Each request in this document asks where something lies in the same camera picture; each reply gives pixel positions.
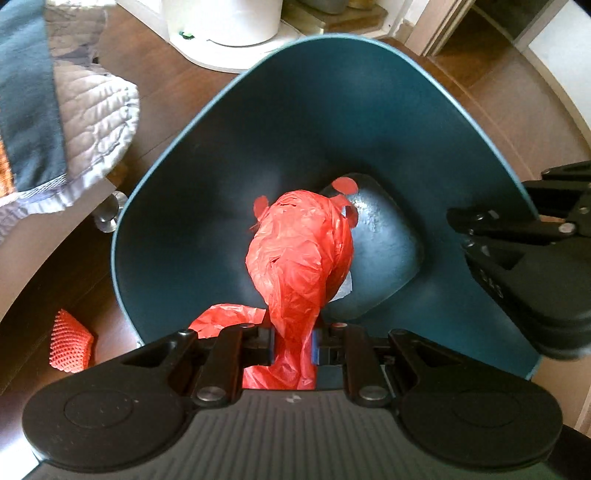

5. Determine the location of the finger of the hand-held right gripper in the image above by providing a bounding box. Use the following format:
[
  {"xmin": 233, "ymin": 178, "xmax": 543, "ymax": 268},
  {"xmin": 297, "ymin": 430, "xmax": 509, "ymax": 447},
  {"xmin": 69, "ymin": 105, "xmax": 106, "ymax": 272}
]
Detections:
[
  {"xmin": 447, "ymin": 207, "xmax": 581, "ymax": 241},
  {"xmin": 522, "ymin": 160, "xmax": 591, "ymax": 219}
]

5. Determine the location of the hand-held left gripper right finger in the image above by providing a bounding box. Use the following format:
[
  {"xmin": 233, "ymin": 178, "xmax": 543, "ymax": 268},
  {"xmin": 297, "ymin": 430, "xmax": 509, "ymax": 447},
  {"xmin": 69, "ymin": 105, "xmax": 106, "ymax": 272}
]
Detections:
[{"xmin": 311, "ymin": 323, "xmax": 463, "ymax": 408}]

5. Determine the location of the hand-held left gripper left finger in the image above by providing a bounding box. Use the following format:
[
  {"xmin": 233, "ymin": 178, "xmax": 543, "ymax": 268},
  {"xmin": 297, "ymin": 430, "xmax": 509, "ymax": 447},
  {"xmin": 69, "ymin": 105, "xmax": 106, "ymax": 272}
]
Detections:
[{"xmin": 122, "ymin": 323, "xmax": 278, "ymax": 408}]

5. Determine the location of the red plastic bag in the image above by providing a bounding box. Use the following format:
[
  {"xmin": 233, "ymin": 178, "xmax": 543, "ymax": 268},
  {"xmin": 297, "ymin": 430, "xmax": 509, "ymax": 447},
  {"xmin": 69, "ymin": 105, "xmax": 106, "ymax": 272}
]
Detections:
[{"xmin": 188, "ymin": 189, "xmax": 358, "ymax": 392}]

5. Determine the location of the orange foam fruit net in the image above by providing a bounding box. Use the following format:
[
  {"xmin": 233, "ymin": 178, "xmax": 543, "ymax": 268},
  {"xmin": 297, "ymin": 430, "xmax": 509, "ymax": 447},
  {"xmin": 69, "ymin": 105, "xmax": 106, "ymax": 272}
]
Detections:
[{"xmin": 48, "ymin": 309, "xmax": 96, "ymax": 374}]

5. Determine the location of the teal plastic trash bin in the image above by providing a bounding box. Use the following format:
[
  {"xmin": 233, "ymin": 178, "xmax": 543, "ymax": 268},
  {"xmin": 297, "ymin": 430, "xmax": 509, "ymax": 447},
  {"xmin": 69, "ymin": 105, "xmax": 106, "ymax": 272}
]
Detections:
[{"xmin": 111, "ymin": 34, "xmax": 544, "ymax": 382}]

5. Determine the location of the white cabinet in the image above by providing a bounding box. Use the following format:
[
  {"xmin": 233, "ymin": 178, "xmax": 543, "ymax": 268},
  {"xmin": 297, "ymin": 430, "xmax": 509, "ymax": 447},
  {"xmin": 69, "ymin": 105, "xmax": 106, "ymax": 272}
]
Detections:
[{"xmin": 521, "ymin": 0, "xmax": 591, "ymax": 121}]

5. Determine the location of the metal bed leg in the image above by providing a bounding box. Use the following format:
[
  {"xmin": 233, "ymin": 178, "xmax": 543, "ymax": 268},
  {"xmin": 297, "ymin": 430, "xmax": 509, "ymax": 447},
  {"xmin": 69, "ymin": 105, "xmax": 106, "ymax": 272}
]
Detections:
[{"xmin": 94, "ymin": 191, "xmax": 128, "ymax": 234}]

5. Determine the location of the stack of wooden boards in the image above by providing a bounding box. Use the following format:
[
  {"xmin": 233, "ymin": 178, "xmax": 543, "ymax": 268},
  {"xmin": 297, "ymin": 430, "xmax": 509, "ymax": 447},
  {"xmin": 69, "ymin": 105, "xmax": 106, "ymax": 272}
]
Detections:
[{"xmin": 281, "ymin": 0, "xmax": 387, "ymax": 40}]

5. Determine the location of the white quilted bed cover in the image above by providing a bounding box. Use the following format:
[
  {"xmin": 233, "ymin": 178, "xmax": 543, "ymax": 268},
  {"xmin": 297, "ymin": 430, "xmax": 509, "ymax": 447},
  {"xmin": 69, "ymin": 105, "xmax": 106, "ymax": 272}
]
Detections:
[{"xmin": 0, "ymin": 0, "xmax": 141, "ymax": 245}]

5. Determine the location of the white round appliance base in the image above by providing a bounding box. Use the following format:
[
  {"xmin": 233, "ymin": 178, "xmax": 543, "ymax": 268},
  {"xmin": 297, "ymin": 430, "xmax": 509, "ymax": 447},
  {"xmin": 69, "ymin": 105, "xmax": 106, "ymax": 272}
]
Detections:
[{"xmin": 115, "ymin": 0, "xmax": 326, "ymax": 73}]

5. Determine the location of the white cylindrical appliance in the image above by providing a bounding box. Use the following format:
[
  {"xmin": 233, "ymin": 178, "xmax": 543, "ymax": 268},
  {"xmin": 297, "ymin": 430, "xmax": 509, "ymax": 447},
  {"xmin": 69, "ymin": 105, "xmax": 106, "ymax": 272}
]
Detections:
[{"xmin": 161, "ymin": 0, "xmax": 284, "ymax": 47}]

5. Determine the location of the teal and orange blanket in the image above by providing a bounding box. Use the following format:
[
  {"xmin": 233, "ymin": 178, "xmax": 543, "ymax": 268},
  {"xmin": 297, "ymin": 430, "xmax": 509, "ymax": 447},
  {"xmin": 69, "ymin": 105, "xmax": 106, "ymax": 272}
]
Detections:
[{"xmin": 0, "ymin": 0, "xmax": 68, "ymax": 195}]

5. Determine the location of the white door frame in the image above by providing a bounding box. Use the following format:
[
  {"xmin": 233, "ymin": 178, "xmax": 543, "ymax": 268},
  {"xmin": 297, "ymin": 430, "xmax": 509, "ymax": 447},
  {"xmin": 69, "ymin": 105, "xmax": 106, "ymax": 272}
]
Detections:
[{"xmin": 387, "ymin": 0, "xmax": 477, "ymax": 57}]

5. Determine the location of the white bed frame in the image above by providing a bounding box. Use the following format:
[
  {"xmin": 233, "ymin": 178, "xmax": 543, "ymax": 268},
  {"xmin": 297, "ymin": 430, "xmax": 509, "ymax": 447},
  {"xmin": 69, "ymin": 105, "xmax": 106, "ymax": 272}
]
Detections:
[{"xmin": 0, "ymin": 174, "xmax": 117, "ymax": 321}]

